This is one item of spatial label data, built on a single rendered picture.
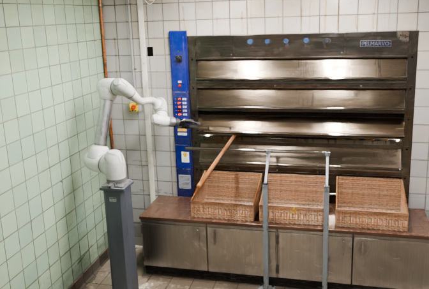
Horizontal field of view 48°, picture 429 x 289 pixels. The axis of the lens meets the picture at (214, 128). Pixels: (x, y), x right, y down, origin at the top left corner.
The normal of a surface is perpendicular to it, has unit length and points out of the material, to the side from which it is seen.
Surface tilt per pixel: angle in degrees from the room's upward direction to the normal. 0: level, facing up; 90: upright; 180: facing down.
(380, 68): 70
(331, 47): 90
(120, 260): 90
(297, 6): 90
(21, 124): 90
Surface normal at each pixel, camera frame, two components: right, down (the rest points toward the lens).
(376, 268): -0.18, 0.19
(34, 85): 0.97, 0.03
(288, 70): -0.23, -0.11
